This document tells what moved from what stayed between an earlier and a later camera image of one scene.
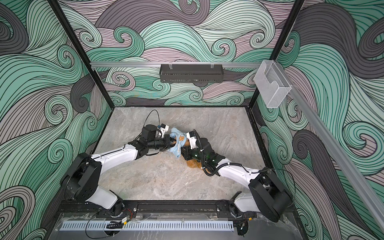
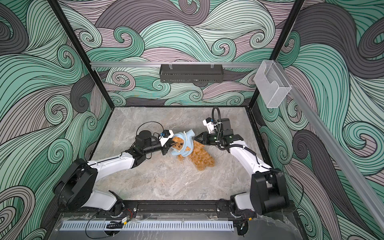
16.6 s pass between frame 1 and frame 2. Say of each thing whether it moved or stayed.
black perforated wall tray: stayed
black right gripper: moved
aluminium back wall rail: stayed
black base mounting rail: stayed
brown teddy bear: moved
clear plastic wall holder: stayed
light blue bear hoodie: moved
